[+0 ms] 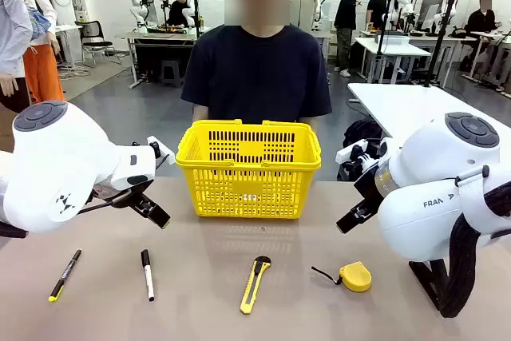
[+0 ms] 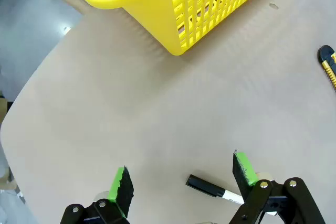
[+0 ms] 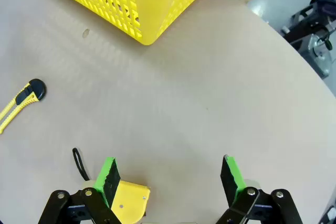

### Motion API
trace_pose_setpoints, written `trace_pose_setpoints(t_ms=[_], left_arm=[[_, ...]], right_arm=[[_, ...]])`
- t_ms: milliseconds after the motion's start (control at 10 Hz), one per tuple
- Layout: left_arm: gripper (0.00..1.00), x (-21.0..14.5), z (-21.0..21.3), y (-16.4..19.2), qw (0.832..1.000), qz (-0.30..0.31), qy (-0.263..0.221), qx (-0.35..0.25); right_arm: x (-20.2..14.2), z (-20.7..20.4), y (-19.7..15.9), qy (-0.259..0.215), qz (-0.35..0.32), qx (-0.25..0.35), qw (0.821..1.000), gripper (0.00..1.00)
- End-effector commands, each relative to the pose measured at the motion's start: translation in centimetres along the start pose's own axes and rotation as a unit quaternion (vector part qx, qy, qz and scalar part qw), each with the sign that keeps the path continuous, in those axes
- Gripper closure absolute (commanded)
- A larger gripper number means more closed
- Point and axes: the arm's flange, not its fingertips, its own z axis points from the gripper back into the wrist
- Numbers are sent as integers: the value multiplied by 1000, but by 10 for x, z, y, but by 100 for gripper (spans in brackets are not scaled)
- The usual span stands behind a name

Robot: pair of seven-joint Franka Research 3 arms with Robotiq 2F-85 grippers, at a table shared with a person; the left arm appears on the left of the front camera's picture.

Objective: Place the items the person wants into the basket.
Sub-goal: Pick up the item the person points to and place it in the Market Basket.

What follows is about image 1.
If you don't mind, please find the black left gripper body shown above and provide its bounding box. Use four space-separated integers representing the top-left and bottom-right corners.
90 178 156 214

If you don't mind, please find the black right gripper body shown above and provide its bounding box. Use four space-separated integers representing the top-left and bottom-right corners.
353 164 390 213

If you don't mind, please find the black highlighter with yellow cap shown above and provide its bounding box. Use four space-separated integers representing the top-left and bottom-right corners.
48 248 82 303

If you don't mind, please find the yellow utility knife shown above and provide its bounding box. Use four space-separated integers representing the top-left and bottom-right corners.
239 255 272 315

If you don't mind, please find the person's right forearm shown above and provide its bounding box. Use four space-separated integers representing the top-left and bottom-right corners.
191 103 210 123

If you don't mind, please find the person's left forearm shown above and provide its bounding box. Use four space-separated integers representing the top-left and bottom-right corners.
298 115 320 134

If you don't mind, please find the yellow plastic shopping basket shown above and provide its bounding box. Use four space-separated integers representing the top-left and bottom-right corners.
175 119 323 220

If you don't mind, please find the person in navy t-shirt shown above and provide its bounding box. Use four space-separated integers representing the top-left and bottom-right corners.
180 0 333 134

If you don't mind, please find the standing person in black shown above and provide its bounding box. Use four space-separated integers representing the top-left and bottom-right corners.
333 0 366 78

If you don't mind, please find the person in black shirt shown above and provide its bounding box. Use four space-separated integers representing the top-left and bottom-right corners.
366 0 394 33

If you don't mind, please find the seated person in black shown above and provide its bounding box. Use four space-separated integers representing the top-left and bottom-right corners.
165 0 191 29

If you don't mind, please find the person in grey shirt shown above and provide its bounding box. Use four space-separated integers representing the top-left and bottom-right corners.
416 0 445 31

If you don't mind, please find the seated person in dark top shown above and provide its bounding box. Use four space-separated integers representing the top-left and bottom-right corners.
465 0 499 34

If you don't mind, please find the black backpack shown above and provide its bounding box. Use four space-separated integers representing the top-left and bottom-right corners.
341 117 385 182

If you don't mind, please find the yellow tape measure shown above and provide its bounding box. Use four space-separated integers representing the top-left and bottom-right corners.
311 260 373 293

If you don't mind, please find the white marker with black cap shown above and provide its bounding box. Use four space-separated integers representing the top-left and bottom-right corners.
140 248 156 303

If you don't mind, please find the large white table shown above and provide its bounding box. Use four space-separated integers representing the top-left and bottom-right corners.
347 82 511 161

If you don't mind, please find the grey plastic stool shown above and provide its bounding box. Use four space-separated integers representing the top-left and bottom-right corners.
160 59 187 89

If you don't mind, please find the grey lab table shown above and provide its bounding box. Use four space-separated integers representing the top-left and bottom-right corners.
115 26 212 90

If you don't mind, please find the black office chair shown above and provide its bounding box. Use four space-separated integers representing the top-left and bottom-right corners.
74 19 121 69

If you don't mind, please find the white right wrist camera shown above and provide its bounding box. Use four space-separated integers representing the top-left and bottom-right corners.
336 138 368 165

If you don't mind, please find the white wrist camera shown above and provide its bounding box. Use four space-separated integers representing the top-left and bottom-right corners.
336 138 368 165
146 136 176 166

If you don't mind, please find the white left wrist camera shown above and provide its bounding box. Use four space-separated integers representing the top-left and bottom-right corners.
146 136 176 166

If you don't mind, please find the black braided cable sleeve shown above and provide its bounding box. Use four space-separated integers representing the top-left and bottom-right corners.
438 187 511 319

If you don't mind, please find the black camera stand pole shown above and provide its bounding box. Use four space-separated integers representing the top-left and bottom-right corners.
374 0 395 79
424 0 459 89

